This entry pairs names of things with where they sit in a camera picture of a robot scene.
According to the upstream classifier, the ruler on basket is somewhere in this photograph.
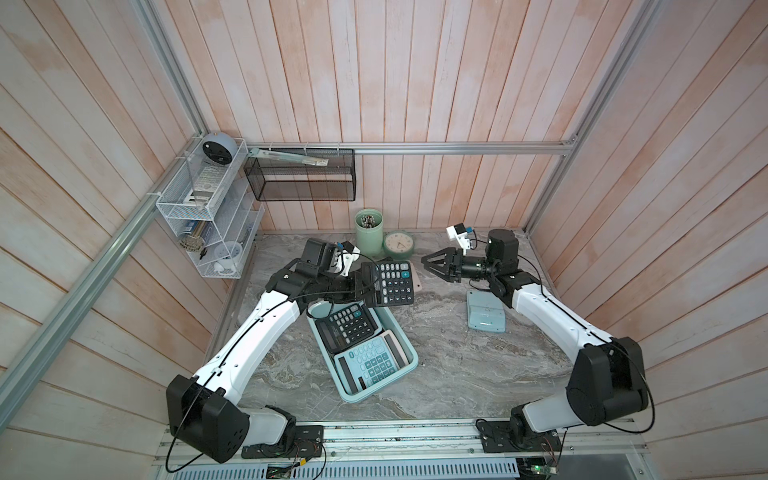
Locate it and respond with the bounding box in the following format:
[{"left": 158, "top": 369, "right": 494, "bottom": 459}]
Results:
[{"left": 248, "top": 148, "right": 329, "bottom": 167}]

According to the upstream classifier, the teal calculator face down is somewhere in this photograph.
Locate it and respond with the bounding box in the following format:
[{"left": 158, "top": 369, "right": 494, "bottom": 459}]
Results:
[{"left": 466, "top": 290, "right": 506, "bottom": 333}]

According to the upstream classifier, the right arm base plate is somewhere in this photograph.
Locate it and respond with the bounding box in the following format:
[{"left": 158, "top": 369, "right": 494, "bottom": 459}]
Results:
[{"left": 475, "top": 418, "right": 562, "bottom": 453}]

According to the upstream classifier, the white mug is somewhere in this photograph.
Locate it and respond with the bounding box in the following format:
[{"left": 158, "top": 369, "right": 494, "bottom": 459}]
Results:
[{"left": 213, "top": 241, "right": 243, "bottom": 275}]

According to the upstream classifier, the green pen cup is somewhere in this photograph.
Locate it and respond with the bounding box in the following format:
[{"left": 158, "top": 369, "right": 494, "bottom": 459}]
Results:
[{"left": 354, "top": 208, "right": 384, "bottom": 257}]

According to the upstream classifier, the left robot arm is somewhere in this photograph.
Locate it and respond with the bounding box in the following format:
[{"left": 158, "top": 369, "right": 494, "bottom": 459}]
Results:
[{"left": 166, "top": 238, "right": 373, "bottom": 463}]

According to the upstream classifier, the black wire basket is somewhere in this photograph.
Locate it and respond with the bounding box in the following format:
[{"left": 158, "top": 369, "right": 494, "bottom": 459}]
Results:
[{"left": 243, "top": 147, "right": 357, "bottom": 202}]

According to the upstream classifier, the aluminium front rail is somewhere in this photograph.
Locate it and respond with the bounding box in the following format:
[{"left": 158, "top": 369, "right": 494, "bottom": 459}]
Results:
[{"left": 149, "top": 413, "right": 649, "bottom": 466}]

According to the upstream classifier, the black calculator face down small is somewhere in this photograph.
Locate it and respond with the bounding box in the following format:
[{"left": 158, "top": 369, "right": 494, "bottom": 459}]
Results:
[{"left": 371, "top": 261, "right": 415, "bottom": 307}]

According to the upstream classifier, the pink calculator back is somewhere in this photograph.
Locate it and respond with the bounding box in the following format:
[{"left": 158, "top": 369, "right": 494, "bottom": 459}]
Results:
[{"left": 411, "top": 266, "right": 423, "bottom": 292}]

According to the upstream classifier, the mint green storage box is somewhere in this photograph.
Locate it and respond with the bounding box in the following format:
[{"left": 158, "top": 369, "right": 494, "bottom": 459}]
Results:
[{"left": 308, "top": 302, "right": 419, "bottom": 403}]

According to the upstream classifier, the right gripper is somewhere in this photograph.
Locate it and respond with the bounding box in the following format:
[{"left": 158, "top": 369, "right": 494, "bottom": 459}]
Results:
[{"left": 423, "top": 251, "right": 499, "bottom": 284}]

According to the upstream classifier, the large teal calculator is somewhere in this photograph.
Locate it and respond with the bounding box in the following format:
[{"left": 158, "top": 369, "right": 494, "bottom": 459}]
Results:
[{"left": 334, "top": 330, "right": 409, "bottom": 394}]

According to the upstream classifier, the black calculator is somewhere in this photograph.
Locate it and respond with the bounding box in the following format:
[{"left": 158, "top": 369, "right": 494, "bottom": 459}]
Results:
[{"left": 315, "top": 304, "right": 383, "bottom": 355}]

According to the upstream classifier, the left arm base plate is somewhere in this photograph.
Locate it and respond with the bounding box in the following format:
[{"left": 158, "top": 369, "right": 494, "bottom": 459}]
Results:
[{"left": 241, "top": 424, "right": 325, "bottom": 460}]

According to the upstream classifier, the white wire shelf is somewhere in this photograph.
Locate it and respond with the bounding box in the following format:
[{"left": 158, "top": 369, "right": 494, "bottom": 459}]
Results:
[{"left": 156, "top": 135, "right": 264, "bottom": 279}]

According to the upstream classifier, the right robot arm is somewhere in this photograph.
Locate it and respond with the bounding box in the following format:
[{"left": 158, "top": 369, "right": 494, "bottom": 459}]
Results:
[{"left": 421, "top": 229, "right": 656, "bottom": 442}]

